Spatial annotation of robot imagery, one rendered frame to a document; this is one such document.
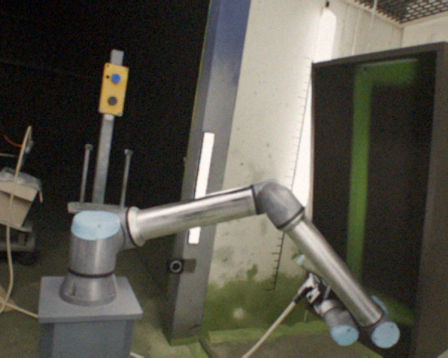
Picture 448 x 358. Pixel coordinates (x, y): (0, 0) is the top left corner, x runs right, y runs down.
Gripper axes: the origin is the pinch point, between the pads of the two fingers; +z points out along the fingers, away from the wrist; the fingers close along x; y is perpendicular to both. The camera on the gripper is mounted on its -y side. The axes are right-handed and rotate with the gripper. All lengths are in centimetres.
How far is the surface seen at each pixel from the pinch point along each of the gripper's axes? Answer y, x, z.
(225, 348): 79, 7, 28
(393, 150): -65, 5, 21
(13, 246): 157, -135, 134
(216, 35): -64, -87, 80
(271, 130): -37, -30, 79
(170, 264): 52, -46, 42
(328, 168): -40, -13, 28
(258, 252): 28, 3, 61
